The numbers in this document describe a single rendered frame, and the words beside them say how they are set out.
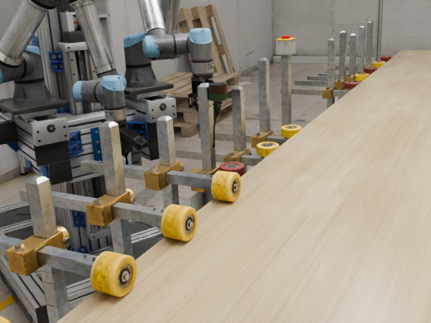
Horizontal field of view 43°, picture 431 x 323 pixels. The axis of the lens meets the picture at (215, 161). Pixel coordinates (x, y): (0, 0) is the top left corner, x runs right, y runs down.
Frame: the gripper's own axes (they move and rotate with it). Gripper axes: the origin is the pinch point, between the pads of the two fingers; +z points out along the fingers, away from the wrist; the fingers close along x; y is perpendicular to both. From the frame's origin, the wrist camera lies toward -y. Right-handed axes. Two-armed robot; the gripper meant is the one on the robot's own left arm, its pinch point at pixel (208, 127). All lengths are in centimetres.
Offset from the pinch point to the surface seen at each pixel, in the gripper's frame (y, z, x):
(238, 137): -7.6, 5.0, 8.2
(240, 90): -7.7, -12.9, 9.6
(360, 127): -39, 7, 46
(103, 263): 97, -1, 29
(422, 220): 40, 7, 79
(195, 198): 22.2, 18.2, 5.8
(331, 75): -133, 3, 8
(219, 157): -3.9, 12.2, 1.9
